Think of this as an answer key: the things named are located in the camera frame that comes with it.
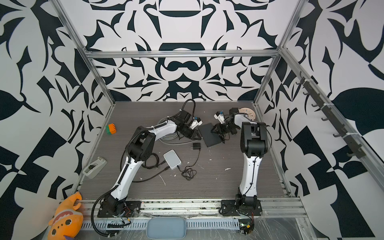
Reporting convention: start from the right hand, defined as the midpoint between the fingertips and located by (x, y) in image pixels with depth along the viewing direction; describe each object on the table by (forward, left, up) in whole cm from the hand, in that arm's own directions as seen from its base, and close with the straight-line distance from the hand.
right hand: (215, 130), depth 102 cm
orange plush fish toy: (-51, +68, +9) cm, 85 cm away
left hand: (-5, +8, +1) cm, 10 cm away
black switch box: (-5, +4, -2) cm, 7 cm away
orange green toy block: (+1, +70, +2) cm, 70 cm away
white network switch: (-20, +27, 0) cm, 34 cm away
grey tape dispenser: (-27, +69, +4) cm, 74 cm away
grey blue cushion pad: (-53, +27, +1) cm, 59 cm away
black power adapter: (-5, -4, -1) cm, 7 cm away
